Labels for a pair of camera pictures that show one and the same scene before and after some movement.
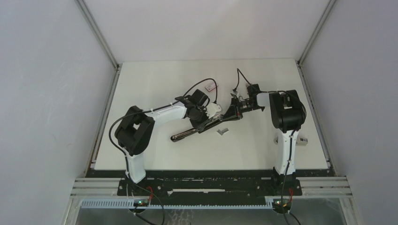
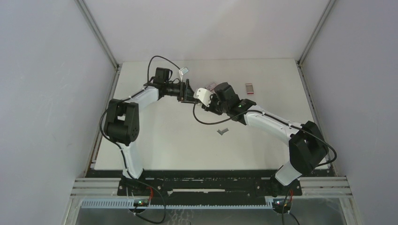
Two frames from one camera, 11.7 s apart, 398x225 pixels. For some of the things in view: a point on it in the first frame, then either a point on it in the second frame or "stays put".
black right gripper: [236, 102] → [210, 108]
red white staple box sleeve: [210, 86] stays put
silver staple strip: [222, 132] stays put
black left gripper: [206, 119] → [186, 94]
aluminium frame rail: [309, 188] stays put
